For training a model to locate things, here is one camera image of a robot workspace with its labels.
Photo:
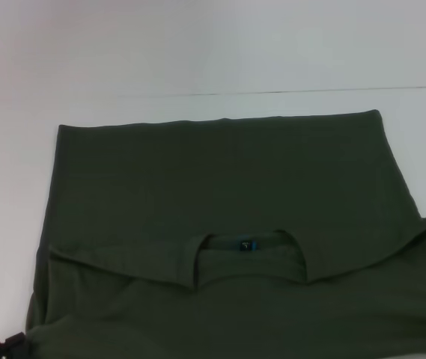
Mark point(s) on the dark green printed t-shirt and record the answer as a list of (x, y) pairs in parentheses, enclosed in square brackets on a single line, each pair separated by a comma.
[(235, 187)]

